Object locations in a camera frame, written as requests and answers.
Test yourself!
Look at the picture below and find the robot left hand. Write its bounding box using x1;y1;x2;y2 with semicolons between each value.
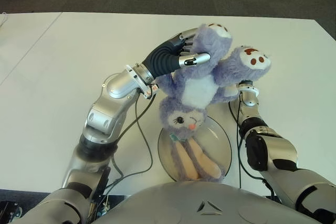
141;27;212;80

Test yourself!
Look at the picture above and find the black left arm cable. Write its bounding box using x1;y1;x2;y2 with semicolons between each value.
89;91;156;224

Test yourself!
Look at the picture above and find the grey robot torso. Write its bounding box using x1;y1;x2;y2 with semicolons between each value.
91;180;323;224

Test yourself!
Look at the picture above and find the purple plush bunny doll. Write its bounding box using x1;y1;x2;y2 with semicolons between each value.
159;23;272;183

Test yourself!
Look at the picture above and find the black wheeled base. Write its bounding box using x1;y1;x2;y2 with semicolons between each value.
0;199;22;224

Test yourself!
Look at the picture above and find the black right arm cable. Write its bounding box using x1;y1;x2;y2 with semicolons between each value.
227;100;275;201

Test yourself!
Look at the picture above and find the white plate with black rim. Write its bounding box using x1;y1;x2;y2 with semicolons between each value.
156;115;233;183

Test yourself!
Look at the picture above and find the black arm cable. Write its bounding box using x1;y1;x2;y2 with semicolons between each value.
89;91;156;224
227;100;275;201

